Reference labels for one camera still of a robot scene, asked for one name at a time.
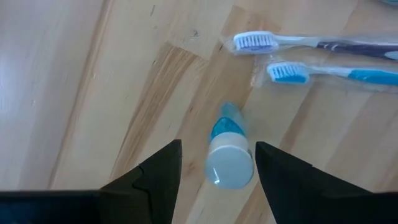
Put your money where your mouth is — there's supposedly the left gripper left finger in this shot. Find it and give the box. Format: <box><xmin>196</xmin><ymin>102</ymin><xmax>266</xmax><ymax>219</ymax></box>
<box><xmin>0</xmin><ymin>139</ymin><xmax>183</xmax><ymax>224</ymax></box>

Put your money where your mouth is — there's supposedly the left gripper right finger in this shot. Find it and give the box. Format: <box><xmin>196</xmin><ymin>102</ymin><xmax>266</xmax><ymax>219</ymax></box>
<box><xmin>254</xmin><ymin>141</ymin><xmax>398</xmax><ymax>224</ymax></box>

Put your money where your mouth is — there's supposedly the blue white toothpaste tube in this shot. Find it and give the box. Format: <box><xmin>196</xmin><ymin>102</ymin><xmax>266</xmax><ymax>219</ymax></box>
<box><xmin>204</xmin><ymin>101</ymin><xmax>255</xmax><ymax>190</ymax></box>

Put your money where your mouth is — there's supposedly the blue toothbrush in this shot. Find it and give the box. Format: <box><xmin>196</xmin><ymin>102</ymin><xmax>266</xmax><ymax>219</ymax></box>
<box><xmin>251</xmin><ymin>58</ymin><xmax>398</xmax><ymax>91</ymax></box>

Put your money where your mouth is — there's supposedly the purple toothbrush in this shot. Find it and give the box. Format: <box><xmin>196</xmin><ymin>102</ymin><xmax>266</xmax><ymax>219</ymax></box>
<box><xmin>221</xmin><ymin>29</ymin><xmax>398</xmax><ymax>62</ymax></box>

